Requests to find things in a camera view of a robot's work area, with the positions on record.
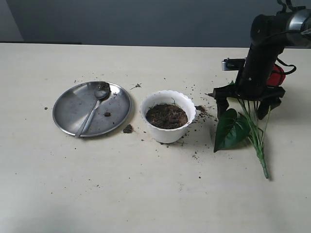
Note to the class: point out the white scalloped plastic pot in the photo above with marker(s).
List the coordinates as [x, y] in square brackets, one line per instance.
[168, 97]

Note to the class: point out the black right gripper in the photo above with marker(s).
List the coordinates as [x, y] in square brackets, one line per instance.
[269, 97]

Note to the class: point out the steel spoon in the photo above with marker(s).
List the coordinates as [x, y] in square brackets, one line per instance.
[101, 92]

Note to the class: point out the soil clump near plate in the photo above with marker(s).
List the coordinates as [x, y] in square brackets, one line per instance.
[128, 129]

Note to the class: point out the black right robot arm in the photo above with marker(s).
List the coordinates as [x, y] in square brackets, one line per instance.
[269, 35]

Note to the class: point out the dark brown potting soil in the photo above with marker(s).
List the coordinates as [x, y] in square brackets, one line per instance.
[166, 116]

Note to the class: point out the round steel plate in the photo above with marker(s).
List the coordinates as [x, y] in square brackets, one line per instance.
[72, 107]

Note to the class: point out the artificial red flower plant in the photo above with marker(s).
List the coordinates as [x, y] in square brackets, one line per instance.
[234, 127]

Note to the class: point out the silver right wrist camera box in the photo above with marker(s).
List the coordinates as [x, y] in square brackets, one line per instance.
[232, 64]

